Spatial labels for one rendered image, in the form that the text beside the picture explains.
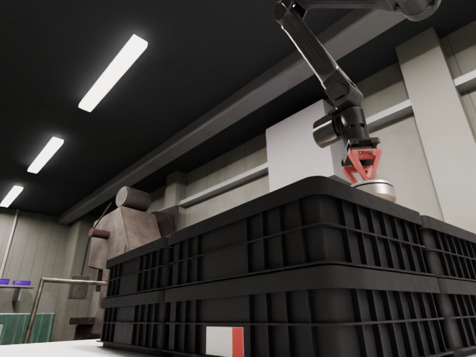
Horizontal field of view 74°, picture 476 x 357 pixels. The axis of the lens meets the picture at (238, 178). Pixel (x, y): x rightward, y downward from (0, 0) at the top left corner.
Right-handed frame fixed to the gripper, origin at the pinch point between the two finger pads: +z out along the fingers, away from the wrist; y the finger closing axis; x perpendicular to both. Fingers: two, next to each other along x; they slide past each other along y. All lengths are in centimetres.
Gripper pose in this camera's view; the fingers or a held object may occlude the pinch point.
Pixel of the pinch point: (365, 185)
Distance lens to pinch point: 74.3
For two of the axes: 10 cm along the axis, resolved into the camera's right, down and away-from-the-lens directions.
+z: 0.0, 8.9, -4.5
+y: -1.1, -4.5, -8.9
